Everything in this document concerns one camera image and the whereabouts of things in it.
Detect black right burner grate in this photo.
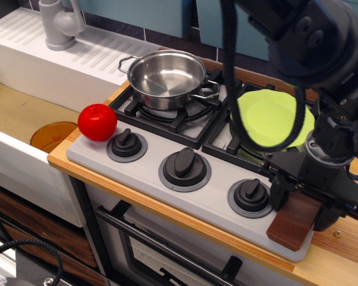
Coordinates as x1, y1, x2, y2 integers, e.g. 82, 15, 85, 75
202, 83, 278, 169

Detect white toy sink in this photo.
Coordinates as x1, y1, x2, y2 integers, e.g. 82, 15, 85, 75
0, 8, 158, 227

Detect wooden drawer fronts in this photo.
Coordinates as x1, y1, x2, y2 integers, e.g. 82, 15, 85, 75
0, 186, 107, 285

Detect black braided cable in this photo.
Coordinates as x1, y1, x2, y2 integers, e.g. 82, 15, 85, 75
0, 238, 63, 286

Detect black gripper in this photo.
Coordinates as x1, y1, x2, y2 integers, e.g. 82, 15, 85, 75
263, 130, 358, 231

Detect brown chocolate bar block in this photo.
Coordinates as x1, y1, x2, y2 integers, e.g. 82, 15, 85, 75
266, 192, 322, 251

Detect stainless steel pot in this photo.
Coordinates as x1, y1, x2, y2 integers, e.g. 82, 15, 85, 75
118, 49, 220, 111

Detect black stove knob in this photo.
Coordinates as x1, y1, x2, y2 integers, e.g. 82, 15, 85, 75
106, 128, 147, 163
158, 147, 212, 192
227, 179, 273, 219

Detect black burner grate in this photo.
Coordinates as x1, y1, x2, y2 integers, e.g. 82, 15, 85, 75
202, 83, 278, 169
110, 69, 228, 150

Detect black middle stove knob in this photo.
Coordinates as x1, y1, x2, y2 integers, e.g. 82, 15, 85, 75
158, 147, 212, 192

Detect light green plate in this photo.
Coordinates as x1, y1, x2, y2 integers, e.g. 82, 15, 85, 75
230, 88, 316, 153

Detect black right stove knob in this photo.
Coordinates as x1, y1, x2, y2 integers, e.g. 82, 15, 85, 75
227, 179, 273, 219

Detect black left burner grate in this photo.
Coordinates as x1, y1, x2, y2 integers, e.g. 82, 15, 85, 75
110, 69, 228, 150

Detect black oven door handle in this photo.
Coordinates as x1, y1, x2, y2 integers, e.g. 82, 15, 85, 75
95, 201, 242, 285

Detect grey toy faucet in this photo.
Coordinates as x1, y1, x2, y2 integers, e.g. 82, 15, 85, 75
39, 0, 85, 51

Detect orange plastic bowl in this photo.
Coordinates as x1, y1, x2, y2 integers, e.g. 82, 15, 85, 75
30, 121, 78, 153

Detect black left stove knob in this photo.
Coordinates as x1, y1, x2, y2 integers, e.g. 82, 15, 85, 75
106, 128, 147, 163

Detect teal wall cabinet right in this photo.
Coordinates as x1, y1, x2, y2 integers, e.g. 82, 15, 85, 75
196, 1, 358, 61

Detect grey toy stove top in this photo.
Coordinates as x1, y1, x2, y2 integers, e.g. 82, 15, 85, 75
65, 71, 315, 263

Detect red toy apple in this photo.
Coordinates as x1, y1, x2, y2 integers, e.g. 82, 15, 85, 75
78, 104, 118, 141

